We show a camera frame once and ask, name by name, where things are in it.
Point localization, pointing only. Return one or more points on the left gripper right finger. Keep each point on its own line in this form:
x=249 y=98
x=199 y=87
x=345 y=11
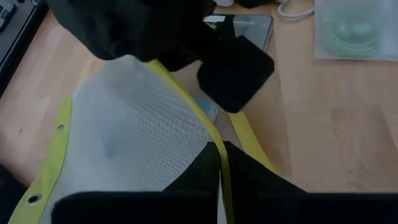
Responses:
x=248 y=174

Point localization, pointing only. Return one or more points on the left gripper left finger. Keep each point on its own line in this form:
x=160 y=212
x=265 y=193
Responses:
x=205 y=171

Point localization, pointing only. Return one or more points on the pale blue printed packet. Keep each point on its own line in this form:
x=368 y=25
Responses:
x=207 y=109

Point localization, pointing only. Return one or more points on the black wall charger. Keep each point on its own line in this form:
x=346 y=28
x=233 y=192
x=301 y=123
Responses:
x=255 y=3

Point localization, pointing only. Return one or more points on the clear pouch green edge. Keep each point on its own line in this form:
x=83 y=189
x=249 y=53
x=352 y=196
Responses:
x=130 y=133

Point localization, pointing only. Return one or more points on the clear bag green earphones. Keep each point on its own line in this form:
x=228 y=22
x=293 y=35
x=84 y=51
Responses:
x=354 y=31

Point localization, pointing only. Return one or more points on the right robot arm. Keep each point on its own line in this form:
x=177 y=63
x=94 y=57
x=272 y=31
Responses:
x=102 y=28

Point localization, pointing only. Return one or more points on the black aluminium table frame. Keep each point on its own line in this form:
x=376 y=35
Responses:
x=18 y=53

